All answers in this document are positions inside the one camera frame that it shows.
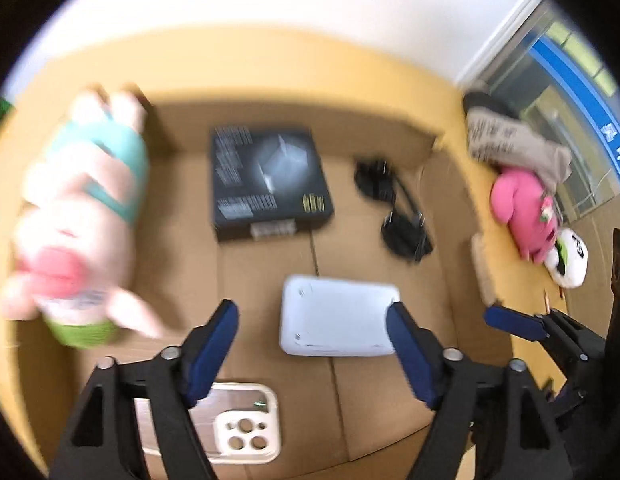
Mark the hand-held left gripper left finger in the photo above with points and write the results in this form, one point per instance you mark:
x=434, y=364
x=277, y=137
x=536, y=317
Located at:
x=214, y=350

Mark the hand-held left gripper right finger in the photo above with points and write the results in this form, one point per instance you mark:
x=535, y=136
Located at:
x=410, y=350

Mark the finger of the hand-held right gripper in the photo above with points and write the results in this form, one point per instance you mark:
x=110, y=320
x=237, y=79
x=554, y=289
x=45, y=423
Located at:
x=515, y=324

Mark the white router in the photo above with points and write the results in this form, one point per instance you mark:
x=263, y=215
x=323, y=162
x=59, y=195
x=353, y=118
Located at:
x=335, y=315

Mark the clear phone case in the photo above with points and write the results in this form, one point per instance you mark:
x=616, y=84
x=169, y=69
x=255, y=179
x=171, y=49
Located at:
x=239, y=430

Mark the cardboard box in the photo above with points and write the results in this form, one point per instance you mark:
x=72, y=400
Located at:
x=310, y=260

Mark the black sunglasses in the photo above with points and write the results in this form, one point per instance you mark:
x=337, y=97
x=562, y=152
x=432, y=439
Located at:
x=395, y=215

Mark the black charger box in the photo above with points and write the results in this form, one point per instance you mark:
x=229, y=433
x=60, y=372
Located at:
x=270, y=180

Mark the orange pencil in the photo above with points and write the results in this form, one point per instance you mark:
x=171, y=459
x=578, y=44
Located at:
x=547, y=301

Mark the panda plush toy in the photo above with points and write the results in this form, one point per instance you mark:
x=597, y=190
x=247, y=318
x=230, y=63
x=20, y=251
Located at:
x=570, y=260

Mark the bright pink plush toy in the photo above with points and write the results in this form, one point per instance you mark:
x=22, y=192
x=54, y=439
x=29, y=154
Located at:
x=525, y=210

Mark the pink pig plush toy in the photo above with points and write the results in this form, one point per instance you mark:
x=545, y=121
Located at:
x=84, y=220

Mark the grey printed cloth bag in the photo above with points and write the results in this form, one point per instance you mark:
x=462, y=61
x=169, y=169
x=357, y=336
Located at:
x=510, y=140

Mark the blue window banner strip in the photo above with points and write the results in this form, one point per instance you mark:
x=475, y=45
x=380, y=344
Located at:
x=590, y=105

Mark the row of yellow sticky notes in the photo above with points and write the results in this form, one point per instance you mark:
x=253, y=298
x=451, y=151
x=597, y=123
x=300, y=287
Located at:
x=585, y=57

